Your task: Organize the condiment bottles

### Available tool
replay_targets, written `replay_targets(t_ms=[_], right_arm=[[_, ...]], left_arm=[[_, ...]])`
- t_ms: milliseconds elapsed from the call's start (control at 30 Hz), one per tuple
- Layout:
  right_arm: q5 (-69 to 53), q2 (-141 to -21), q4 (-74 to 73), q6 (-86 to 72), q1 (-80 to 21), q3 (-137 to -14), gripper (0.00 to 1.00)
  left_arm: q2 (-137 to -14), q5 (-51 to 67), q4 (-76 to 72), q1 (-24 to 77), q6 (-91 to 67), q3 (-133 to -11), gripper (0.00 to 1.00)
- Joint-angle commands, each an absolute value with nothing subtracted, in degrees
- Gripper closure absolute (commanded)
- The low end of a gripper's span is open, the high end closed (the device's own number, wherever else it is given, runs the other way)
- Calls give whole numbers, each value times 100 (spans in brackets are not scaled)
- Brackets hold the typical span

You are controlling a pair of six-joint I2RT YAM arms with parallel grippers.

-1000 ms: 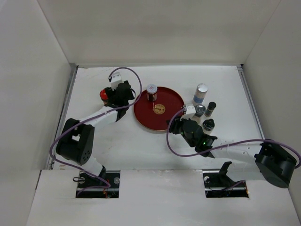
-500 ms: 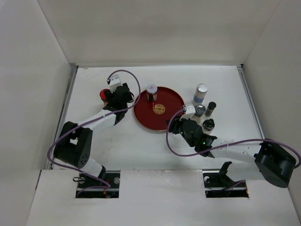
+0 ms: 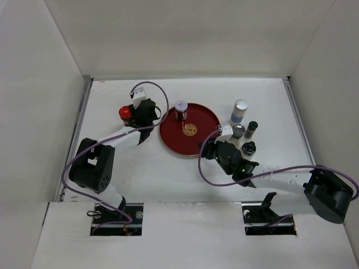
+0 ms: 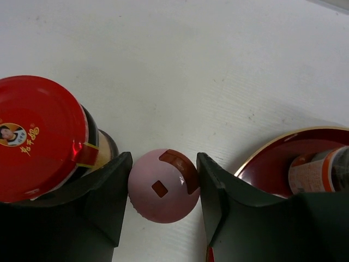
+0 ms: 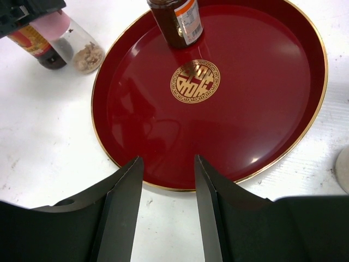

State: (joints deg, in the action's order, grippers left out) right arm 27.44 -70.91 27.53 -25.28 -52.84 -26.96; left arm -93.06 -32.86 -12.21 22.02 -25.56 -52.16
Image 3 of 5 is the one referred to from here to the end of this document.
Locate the black grinder bottle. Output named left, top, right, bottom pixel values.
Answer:
left=241, top=141, right=256, bottom=160

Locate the clear dome cap bottle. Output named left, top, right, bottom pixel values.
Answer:
left=228, top=124, right=246, bottom=149

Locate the red round tray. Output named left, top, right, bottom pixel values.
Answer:
left=159, top=103, right=220, bottom=156

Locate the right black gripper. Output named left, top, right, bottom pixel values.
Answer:
left=198, top=135, right=232, bottom=175

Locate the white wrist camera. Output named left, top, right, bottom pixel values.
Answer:
left=130, top=87, right=146, bottom=109
left=215, top=123, right=233, bottom=143

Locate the purple cable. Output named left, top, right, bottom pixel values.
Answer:
left=61, top=81, right=169, bottom=235
left=197, top=129, right=359, bottom=200

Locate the dark jar white lid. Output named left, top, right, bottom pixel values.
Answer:
left=174, top=100, right=188, bottom=121

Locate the tall blue label salt bottle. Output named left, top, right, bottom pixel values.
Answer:
left=229, top=99, right=248, bottom=125

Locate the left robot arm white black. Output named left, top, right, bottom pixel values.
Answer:
left=68, top=98, right=160, bottom=224

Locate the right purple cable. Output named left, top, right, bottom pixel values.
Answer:
left=197, top=129, right=359, bottom=200

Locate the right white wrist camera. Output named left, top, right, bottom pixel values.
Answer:
left=215, top=123, right=233, bottom=143

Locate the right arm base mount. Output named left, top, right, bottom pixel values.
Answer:
left=242, top=192, right=297, bottom=236

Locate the red cap sauce jar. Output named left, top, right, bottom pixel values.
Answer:
left=118, top=105, right=132, bottom=126

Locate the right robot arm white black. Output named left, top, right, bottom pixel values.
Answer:
left=199, top=138, right=358, bottom=224

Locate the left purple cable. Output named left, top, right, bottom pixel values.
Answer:
left=61, top=81, right=169, bottom=235

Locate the small black cap spice bottle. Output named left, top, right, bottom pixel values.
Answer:
left=243, top=121, right=259, bottom=139

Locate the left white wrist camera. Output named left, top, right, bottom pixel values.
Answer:
left=130, top=87, right=146, bottom=109

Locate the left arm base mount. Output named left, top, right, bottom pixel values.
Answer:
left=86, top=200, right=144, bottom=236

